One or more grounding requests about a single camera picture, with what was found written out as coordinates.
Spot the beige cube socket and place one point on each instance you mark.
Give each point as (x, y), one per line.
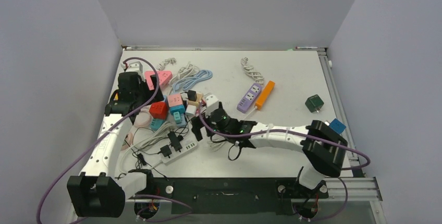
(195, 100)

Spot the blue cube socket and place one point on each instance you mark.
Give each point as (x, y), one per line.
(337, 126)

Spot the green cube socket adapter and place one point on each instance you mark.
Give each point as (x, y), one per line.
(314, 103)

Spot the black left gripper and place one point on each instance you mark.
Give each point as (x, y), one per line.
(150, 93)

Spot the black plug adapter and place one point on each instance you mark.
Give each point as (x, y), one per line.
(166, 151)

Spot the pink cube socket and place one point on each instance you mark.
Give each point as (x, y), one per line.
(174, 100)

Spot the orange power strip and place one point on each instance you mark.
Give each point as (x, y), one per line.
(262, 98)

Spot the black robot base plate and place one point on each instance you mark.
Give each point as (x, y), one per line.
(231, 195)

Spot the white plug adapter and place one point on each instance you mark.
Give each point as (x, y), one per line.
(191, 111)

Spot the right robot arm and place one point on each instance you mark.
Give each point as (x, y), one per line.
(324, 148)

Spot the white USB power strip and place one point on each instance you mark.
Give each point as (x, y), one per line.
(188, 146)

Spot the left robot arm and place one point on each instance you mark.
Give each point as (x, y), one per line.
(95, 192)

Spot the purple USB power strip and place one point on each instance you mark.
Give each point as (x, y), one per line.
(249, 97)

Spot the teal cube socket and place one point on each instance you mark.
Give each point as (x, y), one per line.
(156, 124)

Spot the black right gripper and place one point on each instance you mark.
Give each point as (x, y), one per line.
(198, 127)

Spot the black power adapter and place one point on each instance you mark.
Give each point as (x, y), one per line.
(175, 141)

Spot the pink triangular power strip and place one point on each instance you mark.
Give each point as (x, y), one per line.
(164, 77)

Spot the red cube socket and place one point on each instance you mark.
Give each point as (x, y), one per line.
(159, 110)

